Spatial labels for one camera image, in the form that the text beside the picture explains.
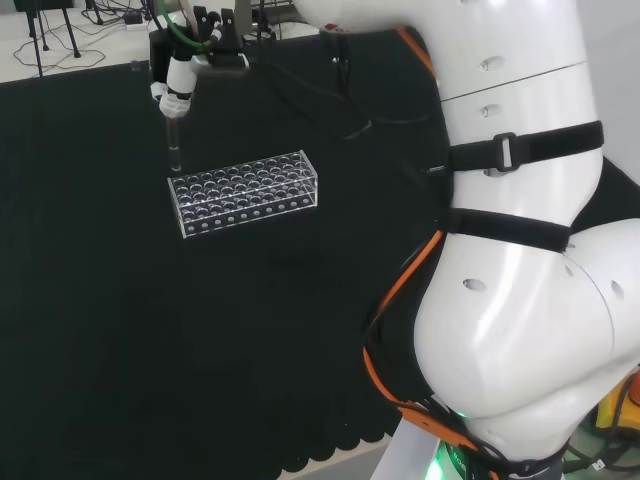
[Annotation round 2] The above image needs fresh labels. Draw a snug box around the black cable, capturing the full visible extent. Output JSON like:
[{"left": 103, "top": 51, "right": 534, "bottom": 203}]
[{"left": 249, "top": 29, "right": 437, "bottom": 144}]

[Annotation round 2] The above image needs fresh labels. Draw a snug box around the grey floor cable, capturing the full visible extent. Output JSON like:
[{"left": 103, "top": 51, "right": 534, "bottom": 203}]
[{"left": 12, "top": 34, "right": 107, "bottom": 72}]

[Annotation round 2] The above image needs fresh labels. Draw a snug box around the orange cable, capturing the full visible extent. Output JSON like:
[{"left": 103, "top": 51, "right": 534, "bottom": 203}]
[{"left": 362, "top": 27, "right": 501, "bottom": 480}]

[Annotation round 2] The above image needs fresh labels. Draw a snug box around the yellow stop button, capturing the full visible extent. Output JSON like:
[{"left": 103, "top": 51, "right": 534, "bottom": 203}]
[{"left": 593, "top": 367, "right": 640, "bottom": 444}]

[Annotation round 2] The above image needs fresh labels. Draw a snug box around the clear acrylic test tube rack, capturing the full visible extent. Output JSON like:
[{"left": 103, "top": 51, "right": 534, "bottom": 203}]
[{"left": 166, "top": 148, "right": 321, "bottom": 240}]

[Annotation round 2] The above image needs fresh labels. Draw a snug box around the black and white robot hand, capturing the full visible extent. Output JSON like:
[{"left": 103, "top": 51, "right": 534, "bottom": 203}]
[{"left": 148, "top": 4, "right": 252, "bottom": 119}]

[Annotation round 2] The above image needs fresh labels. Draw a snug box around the green cable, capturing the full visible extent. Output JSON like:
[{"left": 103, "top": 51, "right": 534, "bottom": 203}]
[{"left": 148, "top": 0, "right": 217, "bottom": 55}]

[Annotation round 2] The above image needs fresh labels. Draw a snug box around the black bench cloth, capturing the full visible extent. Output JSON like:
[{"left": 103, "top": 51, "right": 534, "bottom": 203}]
[{"left": 0, "top": 24, "right": 640, "bottom": 480}]

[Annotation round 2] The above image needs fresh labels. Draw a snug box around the black tripod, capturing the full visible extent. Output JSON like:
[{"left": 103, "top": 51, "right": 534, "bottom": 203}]
[{"left": 13, "top": 0, "right": 82, "bottom": 77}]

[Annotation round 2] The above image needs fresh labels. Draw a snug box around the clear glass test tube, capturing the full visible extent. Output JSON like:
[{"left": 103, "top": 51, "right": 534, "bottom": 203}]
[{"left": 165, "top": 115, "right": 183, "bottom": 173}]

